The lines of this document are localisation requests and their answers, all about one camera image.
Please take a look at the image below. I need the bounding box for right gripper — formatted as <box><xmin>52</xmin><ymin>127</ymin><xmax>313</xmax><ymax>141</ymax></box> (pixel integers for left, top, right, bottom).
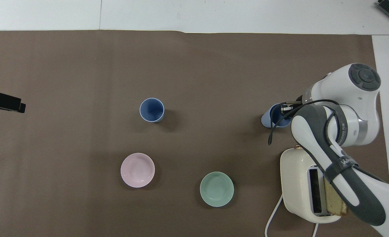
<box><xmin>279</xmin><ymin>95</ymin><xmax>304</xmax><ymax>116</ymax></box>

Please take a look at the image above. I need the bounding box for blue cup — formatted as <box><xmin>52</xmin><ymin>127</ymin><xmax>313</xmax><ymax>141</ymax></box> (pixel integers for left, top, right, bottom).
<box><xmin>261</xmin><ymin>103</ymin><xmax>293</xmax><ymax>129</ymax></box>
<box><xmin>139</xmin><ymin>98</ymin><xmax>165</xmax><ymax>123</ymax></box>

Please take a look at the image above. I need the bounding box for cream toaster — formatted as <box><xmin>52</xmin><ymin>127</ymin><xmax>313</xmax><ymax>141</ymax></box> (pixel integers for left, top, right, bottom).
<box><xmin>280</xmin><ymin>147</ymin><xmax>342</xmax><ymax>224</ymax></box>

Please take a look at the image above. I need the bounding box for bread slice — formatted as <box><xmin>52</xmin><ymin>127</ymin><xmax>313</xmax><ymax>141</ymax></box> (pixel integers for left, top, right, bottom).
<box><xmin>324</xmin><ymin>178</ymin><xmax>349</xmax><ymax>217</ymax></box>

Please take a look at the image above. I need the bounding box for green bowl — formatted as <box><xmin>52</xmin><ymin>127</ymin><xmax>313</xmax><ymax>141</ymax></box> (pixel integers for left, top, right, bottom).
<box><xmin>200</xmin><ymin>171</ymin><xmax>235</xmax><ymax>208</ymax></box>

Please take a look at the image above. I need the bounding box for pink bowl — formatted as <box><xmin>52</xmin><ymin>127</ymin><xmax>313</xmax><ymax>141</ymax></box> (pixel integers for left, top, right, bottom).
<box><xmin>120</xmin><ymin>152</ymin><xmax>156</xmax><ymax>188</ymax></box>

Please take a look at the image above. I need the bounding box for black cable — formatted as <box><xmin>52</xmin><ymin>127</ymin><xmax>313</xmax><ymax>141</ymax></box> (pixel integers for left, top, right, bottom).
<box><xmin>268</xmin><ymin>99</ymin><xmax>341</xmax><ymax>145</ymax></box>

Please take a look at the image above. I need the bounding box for white power cable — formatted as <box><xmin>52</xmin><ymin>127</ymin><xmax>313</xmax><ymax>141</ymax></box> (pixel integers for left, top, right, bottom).
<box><xmin>265</xmin><ymin>194</ymin><xmax>319</xmax><ymax>237</ymax></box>

